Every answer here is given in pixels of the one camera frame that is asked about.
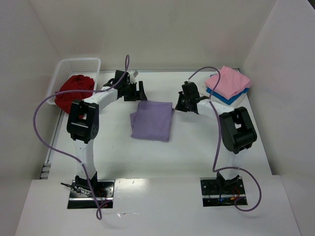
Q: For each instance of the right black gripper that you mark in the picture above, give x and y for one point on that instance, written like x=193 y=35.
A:
x=183 y=102

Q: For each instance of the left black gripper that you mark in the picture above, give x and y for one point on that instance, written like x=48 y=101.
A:
x=134 y=91

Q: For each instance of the purple t shirt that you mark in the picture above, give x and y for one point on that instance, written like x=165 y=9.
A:
x=152 y=121

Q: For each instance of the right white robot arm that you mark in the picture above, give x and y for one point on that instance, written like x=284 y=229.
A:
x=236 y=132

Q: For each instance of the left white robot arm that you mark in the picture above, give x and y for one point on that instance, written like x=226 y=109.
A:
x=83 y=121

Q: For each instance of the white folded t shirt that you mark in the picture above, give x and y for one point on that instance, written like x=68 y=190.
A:
x=232 y=102

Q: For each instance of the pink folded t shirt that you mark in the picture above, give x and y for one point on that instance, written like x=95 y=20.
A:
x=231 y=82

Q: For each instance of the white plastic basket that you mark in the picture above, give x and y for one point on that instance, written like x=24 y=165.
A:
x=66 y=68

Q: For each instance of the red t shirt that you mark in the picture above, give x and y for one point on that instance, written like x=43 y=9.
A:
x=75 y=82

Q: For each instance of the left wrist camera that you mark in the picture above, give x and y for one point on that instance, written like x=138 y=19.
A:
x=132 y=76

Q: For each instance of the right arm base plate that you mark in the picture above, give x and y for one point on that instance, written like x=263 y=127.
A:
x=212 y=196

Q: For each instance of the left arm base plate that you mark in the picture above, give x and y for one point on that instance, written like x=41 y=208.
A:
x=81 y=198

